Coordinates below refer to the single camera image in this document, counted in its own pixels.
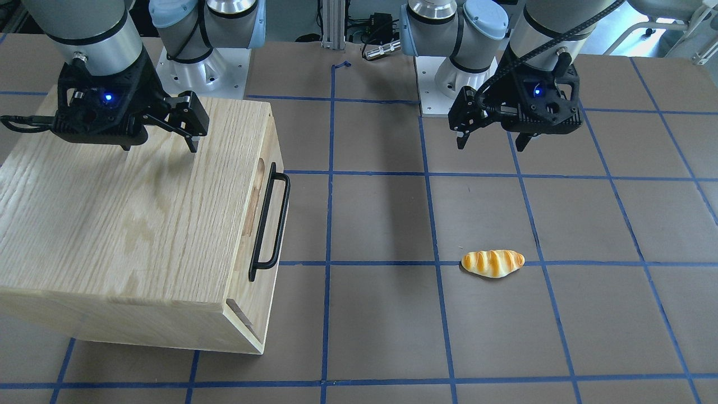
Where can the light wooden drawer cabinet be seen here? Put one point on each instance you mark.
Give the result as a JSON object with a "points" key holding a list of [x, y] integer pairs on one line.
{"points": [[138, 246]]}

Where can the toy bread roll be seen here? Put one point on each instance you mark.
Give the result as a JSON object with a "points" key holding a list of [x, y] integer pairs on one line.
{"points": [[493, 264]]}

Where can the wooden drawer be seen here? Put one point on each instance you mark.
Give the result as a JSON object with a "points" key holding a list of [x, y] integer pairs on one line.
{"points": [[250, 302]]}

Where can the aluminium profile post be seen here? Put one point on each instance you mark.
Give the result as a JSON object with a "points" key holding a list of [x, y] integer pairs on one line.
{"points": [[333, 16]]}

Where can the black gripper over cabinet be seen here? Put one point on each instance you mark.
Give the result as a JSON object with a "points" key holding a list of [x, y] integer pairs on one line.
{"points": [[147, 88]]}

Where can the silver robot arm over cabinet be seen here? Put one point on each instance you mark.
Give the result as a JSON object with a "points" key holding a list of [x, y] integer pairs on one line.
{"points": [[103, 34]]}

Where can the black gripper near bread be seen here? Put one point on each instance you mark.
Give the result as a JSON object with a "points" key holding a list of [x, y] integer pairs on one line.
{"points": [[503, 91]]}

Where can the silver robot arm near bread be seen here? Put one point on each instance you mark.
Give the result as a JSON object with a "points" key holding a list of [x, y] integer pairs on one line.
{"points": [[478, 45]]}

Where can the black cable bundle background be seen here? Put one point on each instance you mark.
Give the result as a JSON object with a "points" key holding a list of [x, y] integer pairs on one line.
{"points": [[378, 35]]}

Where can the black metal drawer handle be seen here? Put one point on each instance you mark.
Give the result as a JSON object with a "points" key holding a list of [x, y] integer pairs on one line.
{"points": [[266, 214]]}

